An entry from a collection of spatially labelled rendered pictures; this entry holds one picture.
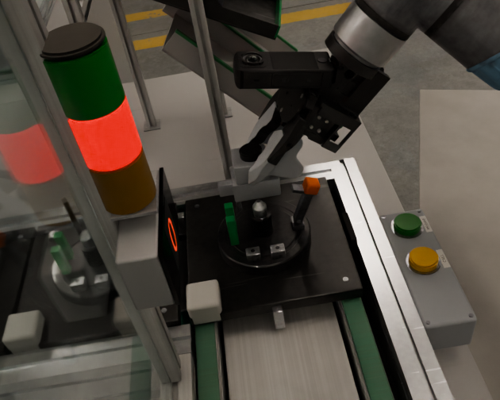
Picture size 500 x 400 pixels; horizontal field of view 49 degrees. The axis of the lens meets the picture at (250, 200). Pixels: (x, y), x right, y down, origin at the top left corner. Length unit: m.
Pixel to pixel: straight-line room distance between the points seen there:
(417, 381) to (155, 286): 0.35
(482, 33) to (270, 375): 0.48
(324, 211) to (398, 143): 1.74
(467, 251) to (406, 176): 1.45
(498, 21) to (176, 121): 0.86
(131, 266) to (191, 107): 0.90
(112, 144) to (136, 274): 0.12
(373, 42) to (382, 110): 2.17
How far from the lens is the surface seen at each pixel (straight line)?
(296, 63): 0.65
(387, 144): 2.57
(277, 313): 0.76
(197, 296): 0.76
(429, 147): 1.18
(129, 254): 0.49
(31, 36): 0.42
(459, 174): 1.12
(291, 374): 0.76
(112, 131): 0.44
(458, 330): 0.78
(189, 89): 1.43
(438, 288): 0.79
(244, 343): 0.79
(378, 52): 0.64
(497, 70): 0.63
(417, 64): 3.16
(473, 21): 0.62
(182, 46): 0.89
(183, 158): 1.20
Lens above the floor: 1.58
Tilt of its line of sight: 43 degrees down
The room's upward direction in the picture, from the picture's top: 10 degrees counter-clockwise
